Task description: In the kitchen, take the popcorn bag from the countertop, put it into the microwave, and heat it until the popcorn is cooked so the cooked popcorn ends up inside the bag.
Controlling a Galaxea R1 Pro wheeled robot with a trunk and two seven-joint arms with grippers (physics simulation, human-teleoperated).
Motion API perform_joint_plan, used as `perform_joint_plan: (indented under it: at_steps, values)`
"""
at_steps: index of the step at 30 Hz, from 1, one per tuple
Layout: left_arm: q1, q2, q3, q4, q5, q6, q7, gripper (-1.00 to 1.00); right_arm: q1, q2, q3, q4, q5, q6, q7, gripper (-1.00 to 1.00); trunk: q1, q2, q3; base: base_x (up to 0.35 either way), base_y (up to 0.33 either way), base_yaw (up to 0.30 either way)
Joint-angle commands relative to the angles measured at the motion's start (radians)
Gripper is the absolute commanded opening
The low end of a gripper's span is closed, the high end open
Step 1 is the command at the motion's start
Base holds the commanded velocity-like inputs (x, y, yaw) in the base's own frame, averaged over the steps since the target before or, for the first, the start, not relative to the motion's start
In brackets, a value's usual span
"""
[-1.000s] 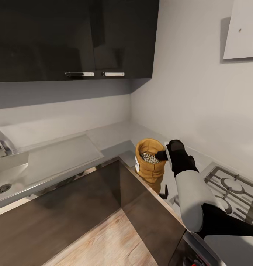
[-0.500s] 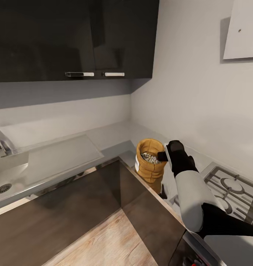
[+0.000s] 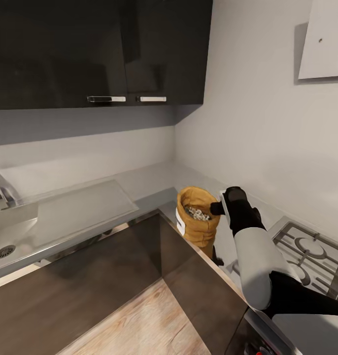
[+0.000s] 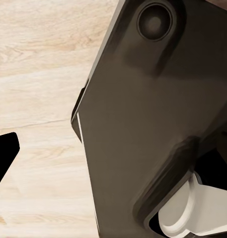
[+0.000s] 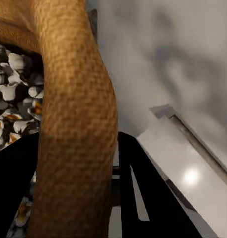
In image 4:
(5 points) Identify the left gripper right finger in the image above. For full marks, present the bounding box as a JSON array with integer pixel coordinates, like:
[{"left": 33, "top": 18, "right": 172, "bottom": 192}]
[{"left": 217, "top": 132, "right": 227, "bottom": 163}]

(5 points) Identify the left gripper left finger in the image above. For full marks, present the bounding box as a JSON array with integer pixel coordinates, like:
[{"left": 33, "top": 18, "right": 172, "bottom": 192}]
[{"left": 0, "top": 132, "right": 20, "bottom": 182}]

